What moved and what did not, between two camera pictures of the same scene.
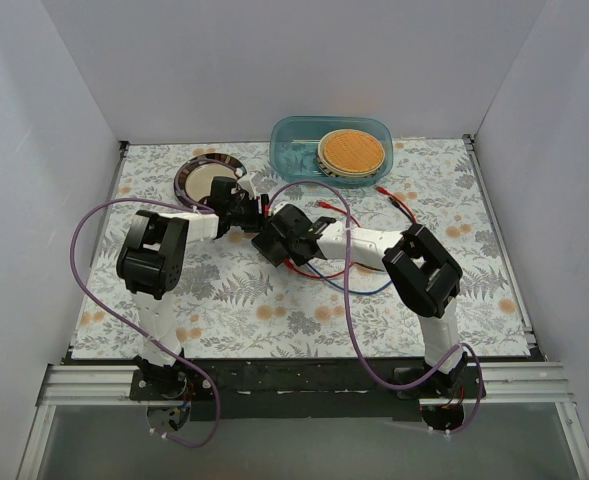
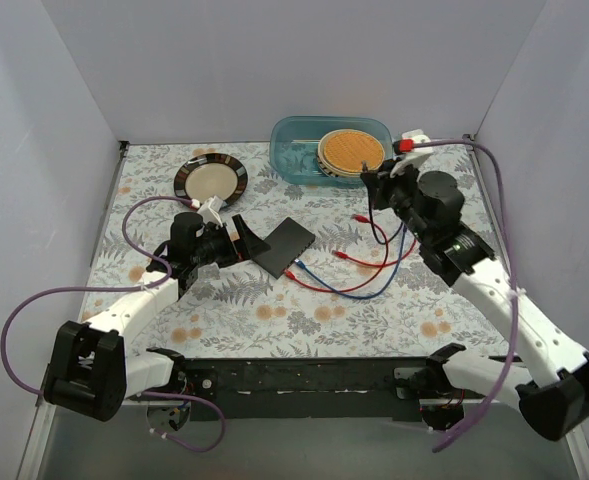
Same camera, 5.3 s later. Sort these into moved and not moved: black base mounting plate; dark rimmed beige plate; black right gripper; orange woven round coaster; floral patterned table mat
Moved: black right gripper
Not moved: orange woven round coaster; black base mounting plate; floral patterned table mat; dark rimmed beige plate
